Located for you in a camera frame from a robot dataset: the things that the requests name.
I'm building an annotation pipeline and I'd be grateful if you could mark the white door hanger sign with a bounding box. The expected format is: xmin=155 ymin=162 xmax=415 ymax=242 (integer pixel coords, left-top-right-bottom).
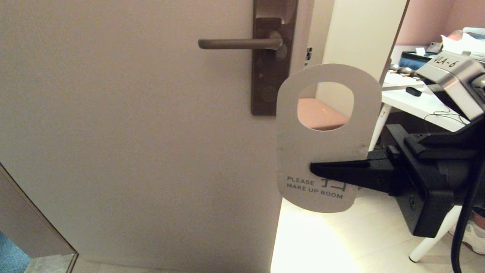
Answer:
xmin=276 ymin=63 xmax=382 ymax=213

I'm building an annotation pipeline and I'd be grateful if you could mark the beige door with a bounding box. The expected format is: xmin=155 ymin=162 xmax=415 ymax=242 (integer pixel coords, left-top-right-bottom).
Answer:
xmin=0 ymin=0 xmax=334 ymax=273

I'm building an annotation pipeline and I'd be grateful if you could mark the person leg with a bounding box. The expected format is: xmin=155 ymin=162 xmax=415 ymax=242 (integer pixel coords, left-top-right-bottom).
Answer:
xmin=471 ymin=210 xmax=485 ymax=230

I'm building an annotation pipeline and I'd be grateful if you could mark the terracotta seat cushion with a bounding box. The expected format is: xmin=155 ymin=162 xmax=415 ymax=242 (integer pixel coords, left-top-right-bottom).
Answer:
xmin=297 ymin=98 xmax=350 ymax=132

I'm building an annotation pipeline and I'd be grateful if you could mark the white sneaker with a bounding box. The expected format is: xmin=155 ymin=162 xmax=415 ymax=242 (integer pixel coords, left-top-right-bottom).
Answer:
xmin=449 ymin=220 xmax=485 ymax=255

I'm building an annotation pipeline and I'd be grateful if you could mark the white paper sheet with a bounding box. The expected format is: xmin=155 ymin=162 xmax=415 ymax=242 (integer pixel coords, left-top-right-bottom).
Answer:
xmin=382 ymin=72 xmax=426 ymax=90

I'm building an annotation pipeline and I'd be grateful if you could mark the dark blue case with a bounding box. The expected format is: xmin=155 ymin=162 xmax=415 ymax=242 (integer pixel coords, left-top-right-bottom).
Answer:
xmin=399 ymin=51 xmax=441 ymax=71

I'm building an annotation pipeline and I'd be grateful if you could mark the cream shelf cabinet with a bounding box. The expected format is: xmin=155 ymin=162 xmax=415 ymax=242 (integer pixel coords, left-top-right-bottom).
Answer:
xmin=314 ymin=0 xmax=410 ymax=152

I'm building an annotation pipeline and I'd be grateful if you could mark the white plastic bag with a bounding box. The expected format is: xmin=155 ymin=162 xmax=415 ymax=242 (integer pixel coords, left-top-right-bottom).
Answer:
xmin=440 ymin=28 xmax=485 ymax=62

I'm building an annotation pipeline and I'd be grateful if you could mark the thick black cable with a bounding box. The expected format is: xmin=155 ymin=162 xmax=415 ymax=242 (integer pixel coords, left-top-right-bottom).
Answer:
xmin=451 ymin=152 xmax=485 ymax=273

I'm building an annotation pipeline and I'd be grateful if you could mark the thin black earphone cable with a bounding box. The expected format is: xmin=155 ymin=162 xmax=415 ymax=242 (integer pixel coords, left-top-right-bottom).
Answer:
xmin=423 ymin=109 xmax=471 ymax=126

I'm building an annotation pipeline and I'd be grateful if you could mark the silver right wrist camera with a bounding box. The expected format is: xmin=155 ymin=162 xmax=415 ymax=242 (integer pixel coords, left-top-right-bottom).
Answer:
xmin=416 ymin=53 xmax=485 ymax=121

